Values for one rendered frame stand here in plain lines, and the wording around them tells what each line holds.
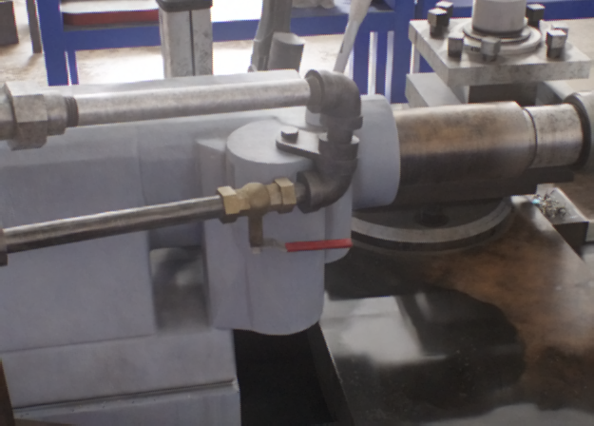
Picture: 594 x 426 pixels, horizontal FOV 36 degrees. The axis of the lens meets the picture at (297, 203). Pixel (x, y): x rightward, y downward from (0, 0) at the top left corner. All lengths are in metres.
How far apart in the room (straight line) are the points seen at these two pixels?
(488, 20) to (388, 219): 0.25
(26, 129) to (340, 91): 0.25
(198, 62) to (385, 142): 1.19
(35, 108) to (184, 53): 1.41
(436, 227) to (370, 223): 0.08
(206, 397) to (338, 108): 0.30
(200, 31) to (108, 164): 1.22
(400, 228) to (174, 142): 0.36
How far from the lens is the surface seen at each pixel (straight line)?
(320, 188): 0.75
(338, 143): 0.74
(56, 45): 2.69
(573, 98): 1.01
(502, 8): 1.09
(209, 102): 0.68
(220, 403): 0.87
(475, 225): 1.10
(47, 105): 0.63
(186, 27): 2.00
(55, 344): 0.86
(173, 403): 0.86
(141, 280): 0.85
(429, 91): 1.15
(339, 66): 0.83
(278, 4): 1.68
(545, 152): 0.97
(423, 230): 1.08
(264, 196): 0.73
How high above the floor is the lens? 1.50
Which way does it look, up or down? 29 degrees down
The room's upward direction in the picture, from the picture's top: straight up
